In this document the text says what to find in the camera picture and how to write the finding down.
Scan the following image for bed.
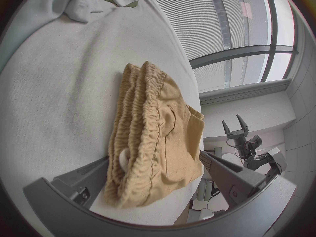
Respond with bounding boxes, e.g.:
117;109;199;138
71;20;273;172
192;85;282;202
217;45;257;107
0;0;201;225

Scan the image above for tan shorts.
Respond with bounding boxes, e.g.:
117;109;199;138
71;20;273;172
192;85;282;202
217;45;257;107
104;61;205;209

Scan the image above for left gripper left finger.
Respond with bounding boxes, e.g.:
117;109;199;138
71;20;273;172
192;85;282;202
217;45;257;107
52;156;110;206

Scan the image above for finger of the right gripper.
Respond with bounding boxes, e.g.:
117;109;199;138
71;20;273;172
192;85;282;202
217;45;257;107
236;115;249;133
222;120;232;136

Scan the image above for pale blue garment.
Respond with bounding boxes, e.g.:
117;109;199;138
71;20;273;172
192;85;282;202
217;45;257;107
0;0;103;69

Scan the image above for window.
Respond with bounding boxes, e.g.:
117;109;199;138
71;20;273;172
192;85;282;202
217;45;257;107
141;0;300;94

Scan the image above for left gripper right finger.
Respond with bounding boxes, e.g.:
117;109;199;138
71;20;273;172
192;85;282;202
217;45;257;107
199;151;268;207

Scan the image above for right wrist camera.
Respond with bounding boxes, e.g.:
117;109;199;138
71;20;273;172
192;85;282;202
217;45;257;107
247;135;263;149

